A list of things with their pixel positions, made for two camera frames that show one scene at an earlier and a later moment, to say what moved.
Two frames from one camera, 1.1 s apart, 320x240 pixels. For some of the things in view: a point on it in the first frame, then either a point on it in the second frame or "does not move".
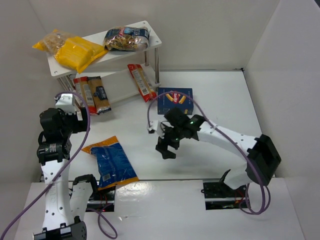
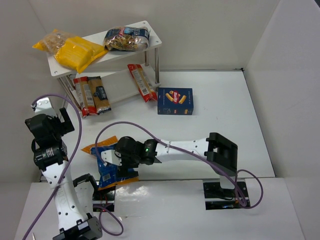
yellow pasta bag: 79,53 does not move
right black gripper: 167,143 -> 126,169
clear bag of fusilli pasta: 53,42 does not move
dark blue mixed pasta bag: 126,38 does not move
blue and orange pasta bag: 115,167 does not move
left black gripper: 81,119 -> 63,121
